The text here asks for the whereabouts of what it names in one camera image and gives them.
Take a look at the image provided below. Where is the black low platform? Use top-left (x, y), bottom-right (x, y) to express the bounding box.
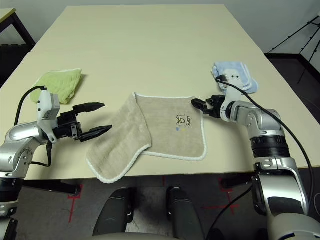
top-left (266, 53), bottom-right (320, 86)

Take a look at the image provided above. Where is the black table foot bar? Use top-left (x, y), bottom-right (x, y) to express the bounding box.
top-left (22, 179), bottom-right (82, 196)
top-left (221, 173), bottom-right (255, 190)

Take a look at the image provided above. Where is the beige towel with white trim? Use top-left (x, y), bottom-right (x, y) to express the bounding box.
top-left (86, 91), bottom-right (209, 185)

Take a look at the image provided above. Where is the folded green towel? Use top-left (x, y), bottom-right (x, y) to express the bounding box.
top-left (29, 67), bottom-right (83, 105)

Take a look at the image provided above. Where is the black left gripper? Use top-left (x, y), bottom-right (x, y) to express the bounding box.
top-left (52, 101), bottom-right (113, 143)

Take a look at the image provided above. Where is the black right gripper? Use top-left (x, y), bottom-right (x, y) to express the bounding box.
top-left (190, 94), bottom-right (227, 120)

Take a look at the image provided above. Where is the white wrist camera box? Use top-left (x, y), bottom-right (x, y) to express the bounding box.
top-left (219, 69), bottom-right (246, 106)
top-left (36, 89), bottom-right (61, 144)

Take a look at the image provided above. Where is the folded light blue towel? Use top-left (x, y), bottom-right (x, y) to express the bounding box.
top-left (211, 60), bottom-right (260, 95)

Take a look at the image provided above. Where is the black tripod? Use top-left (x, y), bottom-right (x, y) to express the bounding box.
top-left (267, 16), bottom-right (320, 85)

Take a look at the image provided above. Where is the dark grey robot leg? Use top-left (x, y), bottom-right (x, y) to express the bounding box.
top-left (92, 187), bottom-right (137, 237)
top-left (166, 186), bottom-right (206, 240)

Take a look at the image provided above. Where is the black foam floor mat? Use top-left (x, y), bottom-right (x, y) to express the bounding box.
top-left (0, 43), bottom-right (32, 88)

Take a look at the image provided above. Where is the black framed side table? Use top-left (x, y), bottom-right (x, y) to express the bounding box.
top-left (0, 7), bottom-right (37, 52)

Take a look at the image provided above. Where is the dark grey robot left leg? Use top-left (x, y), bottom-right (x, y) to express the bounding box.
top-left (92, 187), bottom-right (137, 237)

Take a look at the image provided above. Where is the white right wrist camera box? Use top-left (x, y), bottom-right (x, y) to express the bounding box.
top-left (219, 69), bottom-right (246, 106)

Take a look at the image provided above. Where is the dark grey robot right leg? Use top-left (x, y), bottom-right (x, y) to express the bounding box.
top-left (166, 186), bottom-right (206, 240)

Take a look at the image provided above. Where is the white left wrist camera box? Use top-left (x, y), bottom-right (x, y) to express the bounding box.
top-left (36, 89), bottom-right (61, 144)

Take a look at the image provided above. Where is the red floor tape T mark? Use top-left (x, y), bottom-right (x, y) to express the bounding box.
top-left (67, 184), bottom-right (84, 223)

